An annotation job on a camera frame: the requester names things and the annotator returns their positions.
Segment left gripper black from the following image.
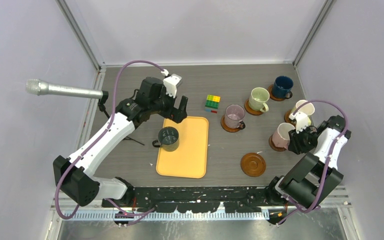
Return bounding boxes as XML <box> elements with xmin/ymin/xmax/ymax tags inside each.
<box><xmin>150</xmin><ymin>87</ymin><xmax>188</xmax><ymax>124</ymax></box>

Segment pink white mug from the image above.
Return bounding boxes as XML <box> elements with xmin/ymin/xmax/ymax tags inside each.
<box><xmin>271</xmin><ymin>122</ymin><xmax>296</xmax><ymax>150</ymax></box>

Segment brown wooden coaster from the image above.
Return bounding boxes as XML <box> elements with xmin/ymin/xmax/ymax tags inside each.
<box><xmin>284</xmin><ymin>109</ymin><xmax>296</xmax><ymax>126</ymax></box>
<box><xmin>220</xmin><ymin>116</ymin><xmax>246</xmax><ymax>133</ymax></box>
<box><xmin>268</xmin><ymin>84</ymin><xmax>286</xmax><ymax>102</ymax></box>
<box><xmin>244</xmin><ymin>99</ymin><xmax>263</xmax><ymax>116</ymax></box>
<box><xmin>240</xmin><ymin>152</ymin><xmax>267</xmax><ymax>177</ymax></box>

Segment cream yellow mug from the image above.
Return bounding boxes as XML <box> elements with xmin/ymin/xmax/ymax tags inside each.
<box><xmin>288</xmin><ymin>99</ymin><xmax>315</xmax><ymax>126</ymax></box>

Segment dark walnut coaster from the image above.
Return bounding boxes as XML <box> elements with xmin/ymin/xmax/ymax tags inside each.
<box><xmin>268</xmin><ymin>135</ymin><xmax>287</xmax><ymax>152</ymax></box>

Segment dark green mug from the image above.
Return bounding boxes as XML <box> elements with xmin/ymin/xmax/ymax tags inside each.
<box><xmin>152</xmin><ymin>126</ymin><xmax>180</xmax><ymax>152</ymax></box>

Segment navy blue mug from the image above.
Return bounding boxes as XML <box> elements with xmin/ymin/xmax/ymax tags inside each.
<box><xmin>271</xmin><ymin>76</ymin><xmax>294</xmax><ymax>100</ymax></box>

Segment yellow tray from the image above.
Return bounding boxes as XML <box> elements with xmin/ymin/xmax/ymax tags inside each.
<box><xmin>156</xmin><ymin>116</ymin><xmax>209</xmax><ymax>179</ymax></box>

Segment light green mug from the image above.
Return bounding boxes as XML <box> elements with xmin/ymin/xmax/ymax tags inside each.
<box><xmin>248</xmin><ymin>87</ymin><xmax>270</xmax><ymax>113</ymax></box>

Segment mauve mug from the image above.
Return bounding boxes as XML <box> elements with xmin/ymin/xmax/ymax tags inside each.
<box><xmin>222</xmin><ymin>104</ymin><xmax>246</xmax><ymax>131</ymax></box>

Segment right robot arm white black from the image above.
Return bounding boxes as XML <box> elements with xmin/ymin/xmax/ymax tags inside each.
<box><xmin>265</xmin><ymin>115</ymin><xmax>351</xmax><ymax>209</ymax></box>

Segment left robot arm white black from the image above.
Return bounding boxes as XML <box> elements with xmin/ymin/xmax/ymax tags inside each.
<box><xmin>53</xmin><ymin>74</ymin><xmax>188</xmax><ymax>207</ymax></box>

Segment colourful toy brick block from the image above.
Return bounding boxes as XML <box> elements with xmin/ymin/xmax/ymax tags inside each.
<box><xmin>204</xmin><ymin>94</ymin><xmax>221</xmax><ymax>114</ymax></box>

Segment black microphone tripod stand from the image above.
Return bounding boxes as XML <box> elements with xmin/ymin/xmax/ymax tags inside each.
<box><xmin>97</xmin><ymin>90</ymin><xmax>145</xmax><ymax>146</ymax></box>

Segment silver microphone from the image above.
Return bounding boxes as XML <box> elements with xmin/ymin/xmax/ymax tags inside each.
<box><xmin>25</xmin><ymin>79</ymin><xmax>108</xmax><ymax>100</ymax></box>

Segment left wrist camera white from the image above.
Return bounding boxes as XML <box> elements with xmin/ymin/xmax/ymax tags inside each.
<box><xmin>163</xmin><ymin>74</ymin><xmax>182</xmax><ymax>99</ymax></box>

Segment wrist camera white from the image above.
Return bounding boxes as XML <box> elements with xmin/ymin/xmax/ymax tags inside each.
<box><xmin>163</xmin><ymin>74</ymin><xmax>182</xmax><ymax>99</ymax></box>
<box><xmin>288</xmin><ymin>111</ymin><xmax>311</xmax><ymax>134</ymax></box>

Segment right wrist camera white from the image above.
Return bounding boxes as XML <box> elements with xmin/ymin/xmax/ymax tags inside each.
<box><xmin>288</xmin><ymin>111</ymin><xmax>311</xmax><ymax>134</ymax></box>

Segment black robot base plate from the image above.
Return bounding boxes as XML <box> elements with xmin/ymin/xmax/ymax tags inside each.
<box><xmin>102</xmin><ymin>186</ymin><xmax>286</xmax><ymax>213</ymax></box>

